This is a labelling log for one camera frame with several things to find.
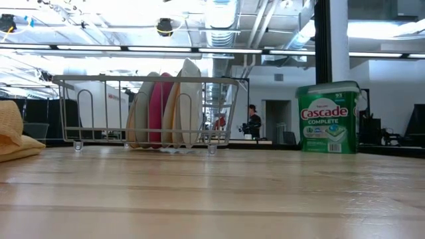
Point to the green Cascade detergent tub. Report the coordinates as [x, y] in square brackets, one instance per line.
[327, 113]

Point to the ceiling light rail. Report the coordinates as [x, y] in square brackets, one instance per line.
[159, 49]

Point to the black monitor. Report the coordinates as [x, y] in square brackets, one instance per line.
[416, 126]

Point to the green storage bin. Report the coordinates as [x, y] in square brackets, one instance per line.
[34, 130]

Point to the black desktop equipment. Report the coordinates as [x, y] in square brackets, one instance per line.
[370, 129]

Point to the person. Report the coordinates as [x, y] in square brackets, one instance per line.
[255, 124]

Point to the black background camera rig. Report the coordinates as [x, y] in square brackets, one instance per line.
[245, 127]

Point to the black partition panels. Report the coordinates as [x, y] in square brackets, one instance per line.
[36, 113]

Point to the yellow cloth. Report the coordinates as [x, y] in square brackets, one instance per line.
[10, 129]

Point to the black aluminium rig frame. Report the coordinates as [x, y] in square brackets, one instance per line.
[265, 146]

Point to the beige ceramic plate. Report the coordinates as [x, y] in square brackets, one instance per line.
[142, 109]

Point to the orange patterned plate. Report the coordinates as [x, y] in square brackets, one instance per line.
[192, 106]

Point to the magenta plate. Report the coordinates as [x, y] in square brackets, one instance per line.
[156, 109]

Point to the blue-rimmed cream plate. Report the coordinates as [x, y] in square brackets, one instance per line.
[170, 113]

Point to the black ceiling dome camera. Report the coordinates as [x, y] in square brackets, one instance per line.
[165, 26]

